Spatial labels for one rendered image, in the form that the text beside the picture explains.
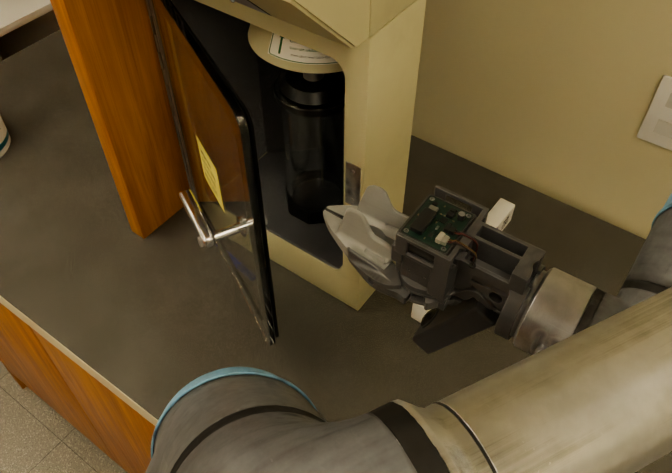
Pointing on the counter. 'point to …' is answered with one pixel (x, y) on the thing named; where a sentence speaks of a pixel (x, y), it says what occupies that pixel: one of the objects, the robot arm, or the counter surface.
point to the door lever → (207, 222)
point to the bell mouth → (289, 53)
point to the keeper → (352, 184)
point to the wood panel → (122, 87)
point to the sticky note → (210, 173)
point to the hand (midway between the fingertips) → (335, 221)
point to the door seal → (254, 172)
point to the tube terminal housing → (356, 102)
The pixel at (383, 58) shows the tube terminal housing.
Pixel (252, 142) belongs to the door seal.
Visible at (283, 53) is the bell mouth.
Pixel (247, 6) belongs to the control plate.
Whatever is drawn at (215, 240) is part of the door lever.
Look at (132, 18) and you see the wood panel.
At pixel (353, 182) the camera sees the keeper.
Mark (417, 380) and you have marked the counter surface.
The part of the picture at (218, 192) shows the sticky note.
